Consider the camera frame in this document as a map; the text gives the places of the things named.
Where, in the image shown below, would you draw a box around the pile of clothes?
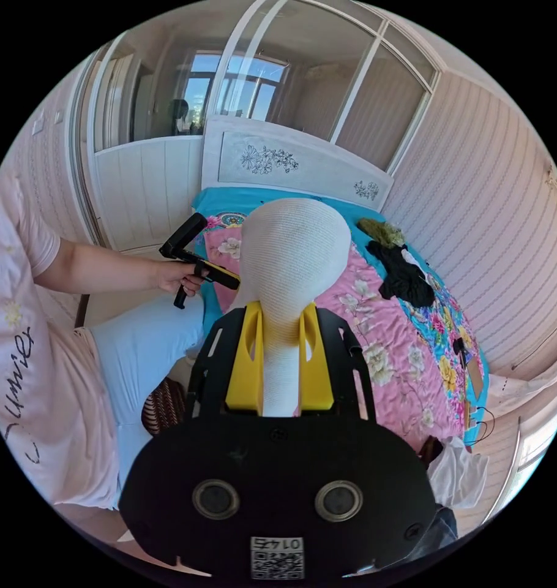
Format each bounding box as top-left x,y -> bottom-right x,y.
356,217 -> 437,309

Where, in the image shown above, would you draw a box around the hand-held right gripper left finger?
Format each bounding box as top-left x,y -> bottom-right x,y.
226,302 -> 264,410

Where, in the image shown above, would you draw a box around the person's left hand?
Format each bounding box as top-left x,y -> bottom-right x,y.
155,260 -> 211,298

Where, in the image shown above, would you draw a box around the white cloth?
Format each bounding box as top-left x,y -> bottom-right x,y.
426,435 -> 490,509

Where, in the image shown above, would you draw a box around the brown striped cloth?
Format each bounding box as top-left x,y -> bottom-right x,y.
140,377 -> 189,436

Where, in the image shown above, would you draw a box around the person's body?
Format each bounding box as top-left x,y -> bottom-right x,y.
0,170 -> 207,511

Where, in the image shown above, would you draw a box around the white long pants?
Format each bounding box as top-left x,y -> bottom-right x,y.
228,200 -> 353,419

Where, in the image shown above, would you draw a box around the bed with floral sheet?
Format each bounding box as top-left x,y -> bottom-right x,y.
189,115 -> 492,456

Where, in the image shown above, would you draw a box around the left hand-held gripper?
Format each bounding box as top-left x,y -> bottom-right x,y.
173,257 -> 241,310

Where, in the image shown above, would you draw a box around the window with white frame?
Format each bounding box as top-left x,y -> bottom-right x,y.
76,0 -> 444,175

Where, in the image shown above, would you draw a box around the person's left forearm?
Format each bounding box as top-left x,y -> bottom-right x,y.
32,236 -> 167,291

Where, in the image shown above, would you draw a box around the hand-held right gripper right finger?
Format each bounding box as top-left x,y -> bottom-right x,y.
299,303 -> 333,410

